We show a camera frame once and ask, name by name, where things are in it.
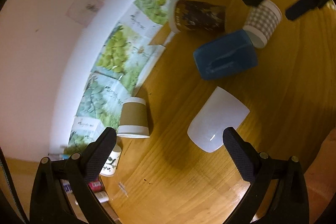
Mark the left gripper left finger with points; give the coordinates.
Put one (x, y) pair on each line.
(82, 168)

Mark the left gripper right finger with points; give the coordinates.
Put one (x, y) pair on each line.
(253, 169)

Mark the white plastic cup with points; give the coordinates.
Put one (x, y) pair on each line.
(221, 110)

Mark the panda print white cup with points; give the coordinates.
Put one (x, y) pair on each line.
(111, 163)

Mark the checkered paper cup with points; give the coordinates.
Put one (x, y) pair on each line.
(262, 22)

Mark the brown sleeve paper cup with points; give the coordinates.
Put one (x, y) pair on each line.
(134, 121)

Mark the blue plastic cup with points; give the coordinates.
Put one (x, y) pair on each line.
(225, 56)

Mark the dark patterned paper cup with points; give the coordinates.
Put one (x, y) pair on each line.
(188, 15)

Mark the red pink tube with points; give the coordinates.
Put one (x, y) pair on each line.
(96, 185)

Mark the white small bottle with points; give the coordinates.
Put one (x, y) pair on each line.
(102, 196)

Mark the grape picture card strip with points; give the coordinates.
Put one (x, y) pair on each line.
(123, 64)

